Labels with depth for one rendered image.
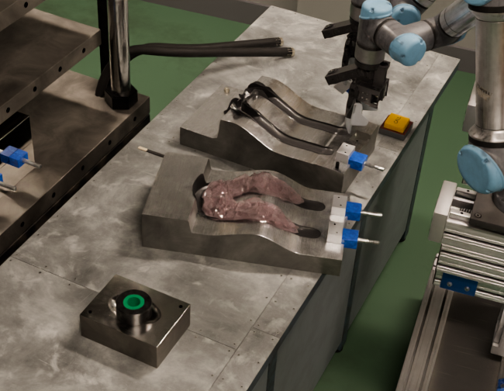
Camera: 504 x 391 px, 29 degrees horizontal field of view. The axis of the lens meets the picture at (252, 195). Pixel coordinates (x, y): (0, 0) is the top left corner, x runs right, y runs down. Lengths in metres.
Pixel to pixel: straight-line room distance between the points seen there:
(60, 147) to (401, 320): 1.37
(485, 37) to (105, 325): 1.02
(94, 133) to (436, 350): 1.23
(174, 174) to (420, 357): 1.01
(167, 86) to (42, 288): 2.27
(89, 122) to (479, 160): 1.27
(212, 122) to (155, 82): 1.77
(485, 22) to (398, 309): 1.66
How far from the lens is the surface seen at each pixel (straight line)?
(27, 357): 2.24
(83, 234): 2.51
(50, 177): 2.73
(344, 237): 2.43
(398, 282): 3.60
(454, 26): 2.34
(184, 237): 2.41
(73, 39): 2.83
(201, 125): 2.78
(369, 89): 2.47
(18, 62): 2.74
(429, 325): 3.16
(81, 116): 2.95
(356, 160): 2.62
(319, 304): 2.76
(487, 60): 2.07
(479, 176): 2.14
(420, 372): 3.02
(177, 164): 2.55
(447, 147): 4.31
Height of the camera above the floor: 2.47
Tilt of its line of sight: 39 degrees down
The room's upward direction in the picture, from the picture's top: 4 degrees clockwise
